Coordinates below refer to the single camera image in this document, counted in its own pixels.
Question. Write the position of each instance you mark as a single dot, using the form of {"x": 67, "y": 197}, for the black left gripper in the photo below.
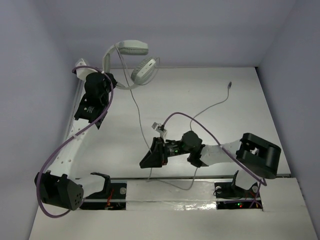
{"x": 104, "y": 81}

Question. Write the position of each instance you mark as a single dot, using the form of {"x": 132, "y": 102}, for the aluminium rail left edge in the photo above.
{"x": 77, "y": 98}

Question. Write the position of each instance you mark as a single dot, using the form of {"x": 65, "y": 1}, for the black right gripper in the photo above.
{"x": 158, "y": 155}

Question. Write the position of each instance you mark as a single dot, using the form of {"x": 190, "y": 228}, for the silver foil covered panel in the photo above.
{"x": 176, "y": 195}

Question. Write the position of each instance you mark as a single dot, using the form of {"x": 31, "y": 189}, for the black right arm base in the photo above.
{"x": 229, "y": 196}

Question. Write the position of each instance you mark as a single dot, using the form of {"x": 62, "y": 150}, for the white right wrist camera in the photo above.
{"x": 160, "y": 129}

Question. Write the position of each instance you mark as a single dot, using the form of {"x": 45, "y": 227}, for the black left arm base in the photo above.
{"x": 112, "y": 197}

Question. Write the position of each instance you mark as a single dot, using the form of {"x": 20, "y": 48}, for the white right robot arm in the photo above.
{"x": 256, "y": 158}

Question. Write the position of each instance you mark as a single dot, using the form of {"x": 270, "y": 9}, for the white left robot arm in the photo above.
{"x": 56, "y": 182}

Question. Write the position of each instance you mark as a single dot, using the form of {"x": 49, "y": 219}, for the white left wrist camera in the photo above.
{"x": 82, "y": 73}

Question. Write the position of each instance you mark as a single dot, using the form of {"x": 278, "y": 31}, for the white grey headphones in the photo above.
{"x": 139, "y": 67}

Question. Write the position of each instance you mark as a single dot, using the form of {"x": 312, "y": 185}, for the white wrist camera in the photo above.
{"x": 160, "y": 129}
{"x": 82, "y": 73}

